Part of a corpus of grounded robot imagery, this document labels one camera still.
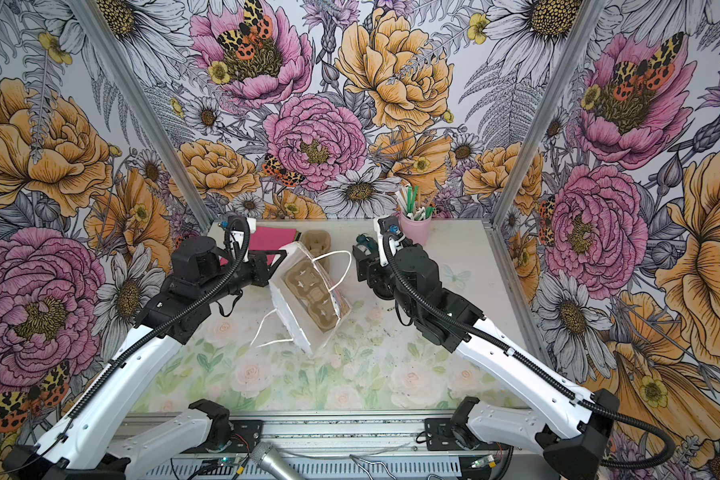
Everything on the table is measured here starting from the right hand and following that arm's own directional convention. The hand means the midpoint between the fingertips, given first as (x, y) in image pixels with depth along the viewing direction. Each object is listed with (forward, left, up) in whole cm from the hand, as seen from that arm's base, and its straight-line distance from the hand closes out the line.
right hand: (372, 251), depth 67 cm
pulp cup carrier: (+2, +17, -27) cm, 32 cm away
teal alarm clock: (+27, 0, -27) cm, 38 cm away
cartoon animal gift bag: (+3, +19, -27) cm, 34 cm away
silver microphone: (-36, +22, -31) cm, 52 cm away
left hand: (0, +20, -3) cm, 20 cm away
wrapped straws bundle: (+38, -13, -17) cm, 44 cm away
